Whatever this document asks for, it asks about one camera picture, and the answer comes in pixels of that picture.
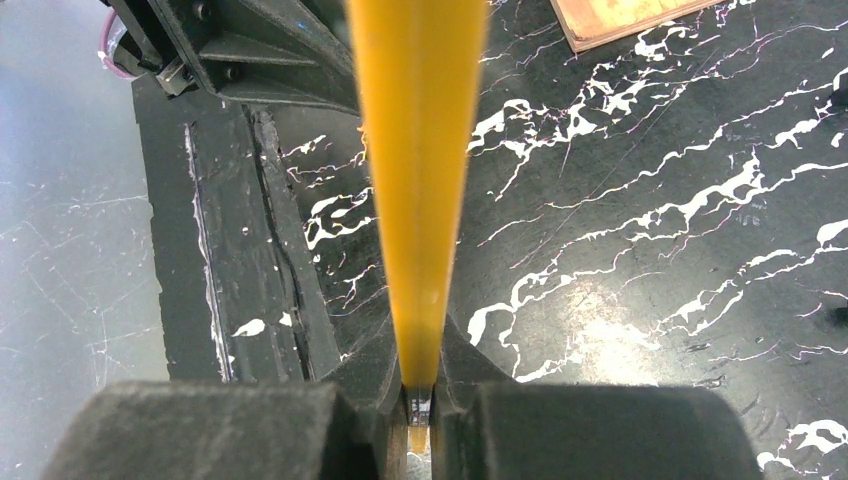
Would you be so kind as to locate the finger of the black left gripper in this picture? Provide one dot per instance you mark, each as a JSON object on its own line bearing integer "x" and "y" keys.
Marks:
{"x": 263, "y": 52}

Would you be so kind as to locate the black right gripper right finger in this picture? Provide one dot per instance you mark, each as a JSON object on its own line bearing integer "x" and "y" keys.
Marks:
{"x": 486, "y": 425}

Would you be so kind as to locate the yellow-framed whiteboard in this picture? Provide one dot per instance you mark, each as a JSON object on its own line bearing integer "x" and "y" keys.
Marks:
{"x": 418, "y": 73}

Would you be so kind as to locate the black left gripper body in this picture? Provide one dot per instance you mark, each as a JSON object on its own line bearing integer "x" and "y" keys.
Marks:
{"x": 164, "y": 40}

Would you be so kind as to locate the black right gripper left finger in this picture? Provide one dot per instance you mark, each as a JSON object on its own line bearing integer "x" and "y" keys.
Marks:
{"x": 347, "y": 425}

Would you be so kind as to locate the plywood board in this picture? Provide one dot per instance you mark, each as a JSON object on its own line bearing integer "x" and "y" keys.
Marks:
{"x": 591, "y": 23}

